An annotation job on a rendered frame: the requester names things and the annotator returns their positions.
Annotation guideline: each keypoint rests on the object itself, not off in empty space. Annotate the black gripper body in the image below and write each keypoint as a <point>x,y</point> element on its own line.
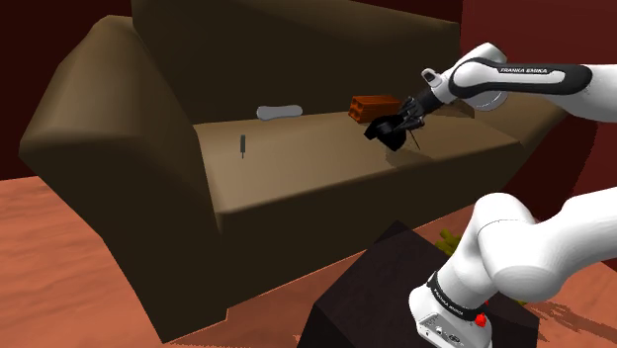
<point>425,102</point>

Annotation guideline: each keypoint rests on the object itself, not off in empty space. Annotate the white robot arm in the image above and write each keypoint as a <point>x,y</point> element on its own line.
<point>530,250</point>

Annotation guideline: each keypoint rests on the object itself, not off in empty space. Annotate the orange brick-patterned box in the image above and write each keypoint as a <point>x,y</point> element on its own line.
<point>371,108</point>

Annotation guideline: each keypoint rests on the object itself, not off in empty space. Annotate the yellow green plant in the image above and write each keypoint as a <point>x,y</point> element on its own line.
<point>447,243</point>

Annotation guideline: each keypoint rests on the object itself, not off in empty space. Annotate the grey remote control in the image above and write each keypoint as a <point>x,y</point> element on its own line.
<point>279,112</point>

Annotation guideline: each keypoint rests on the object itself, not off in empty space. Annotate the dark green pen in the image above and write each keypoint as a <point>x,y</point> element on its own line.
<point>243,142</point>

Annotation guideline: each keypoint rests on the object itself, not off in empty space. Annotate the dark robot stand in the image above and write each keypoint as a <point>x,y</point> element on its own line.
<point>381,289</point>

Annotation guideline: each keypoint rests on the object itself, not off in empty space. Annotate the brown sofa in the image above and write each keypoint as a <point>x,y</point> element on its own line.
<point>144,202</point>

